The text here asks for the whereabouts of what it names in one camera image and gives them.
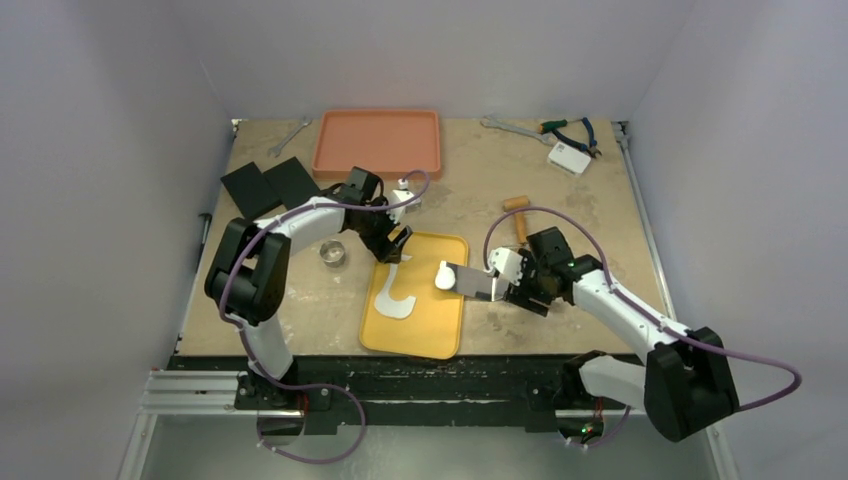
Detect black block right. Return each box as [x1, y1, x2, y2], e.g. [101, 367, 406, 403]
[263, 157, 321, 209]

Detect black block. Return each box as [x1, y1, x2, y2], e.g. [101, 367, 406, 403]
[263, 157, 321, 209]
[220, 162, 282, 220]

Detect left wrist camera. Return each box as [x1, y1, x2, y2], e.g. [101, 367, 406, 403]
[387, 179, 421, 223]

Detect round cut dough wrapper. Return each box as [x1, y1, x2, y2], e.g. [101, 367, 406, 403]
[434, 261, 456, 291]

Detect green blue pliers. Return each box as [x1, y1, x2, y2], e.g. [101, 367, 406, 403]
[537, 117, 602, 159]

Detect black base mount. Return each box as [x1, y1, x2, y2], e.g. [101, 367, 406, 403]
[233, 354, 627, 437]

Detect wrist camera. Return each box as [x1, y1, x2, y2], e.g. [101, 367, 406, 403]
[486, 247, 526, 286]
[387, 179, 421, 223]

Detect white small box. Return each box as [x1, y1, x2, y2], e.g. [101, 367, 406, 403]
[547, 142, 591, 176]

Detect wooden dough roller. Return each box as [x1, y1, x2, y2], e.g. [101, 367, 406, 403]
[502, 195, 531, 244]

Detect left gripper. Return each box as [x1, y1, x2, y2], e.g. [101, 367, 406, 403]
[351, 196, 410, 263]

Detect purple cable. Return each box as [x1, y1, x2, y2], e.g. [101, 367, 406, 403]
[482, 206, 803, 452]
[217, 169, 432, 465]

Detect black block left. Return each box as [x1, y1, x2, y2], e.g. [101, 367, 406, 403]
[220, 162, 282, 220]

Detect silver wrench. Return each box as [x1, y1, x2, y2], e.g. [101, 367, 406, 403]
[480, 116, 558, 146]
[267, 117, 312, 158]

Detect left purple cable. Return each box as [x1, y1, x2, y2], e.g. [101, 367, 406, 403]
[217, 169, 432, 465]

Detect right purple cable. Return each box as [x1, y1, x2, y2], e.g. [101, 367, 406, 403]
[482, 206, 803, 452]

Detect yellow tray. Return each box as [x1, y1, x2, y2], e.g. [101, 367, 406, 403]
[359, 232, 469, 360]

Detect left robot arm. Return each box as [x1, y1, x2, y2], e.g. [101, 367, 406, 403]
[204, 167, 423, 409]

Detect left silver wrench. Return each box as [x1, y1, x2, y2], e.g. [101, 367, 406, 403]
[267, 117, 312, 158]

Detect white dough ball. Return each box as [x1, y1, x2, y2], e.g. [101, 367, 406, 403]
[371, 264, 417, 320]

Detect pink tray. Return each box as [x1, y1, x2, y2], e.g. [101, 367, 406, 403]
[311, 109, 442, 180]

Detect right silver wrench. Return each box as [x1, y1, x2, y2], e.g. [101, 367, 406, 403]
[480, 116, 558, 146]

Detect aluminium frame rail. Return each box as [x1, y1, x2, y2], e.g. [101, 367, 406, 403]
[118, 370, 303, 479]

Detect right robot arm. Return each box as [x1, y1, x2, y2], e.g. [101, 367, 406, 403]
[488, 227, 741, 442]

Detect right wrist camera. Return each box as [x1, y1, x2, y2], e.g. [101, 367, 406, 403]
[486, 247, 526, 286]

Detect metal ring cutter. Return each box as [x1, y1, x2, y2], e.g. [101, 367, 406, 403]
[319, 239, 347, 269]

